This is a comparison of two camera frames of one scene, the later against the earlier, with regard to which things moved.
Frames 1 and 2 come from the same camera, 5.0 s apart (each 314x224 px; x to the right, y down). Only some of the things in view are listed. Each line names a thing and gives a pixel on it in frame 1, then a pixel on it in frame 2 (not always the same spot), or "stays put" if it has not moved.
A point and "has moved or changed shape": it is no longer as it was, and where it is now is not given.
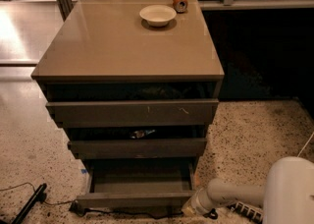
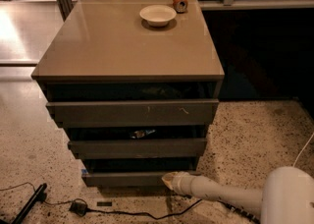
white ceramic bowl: [157, 15] stays put
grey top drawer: [133, 113] stays put
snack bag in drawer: [141, 133] stays put
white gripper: [200, 200] → [181, 183]
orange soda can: [180, 1] stays put
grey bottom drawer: [138, 185] has moved or changed shape
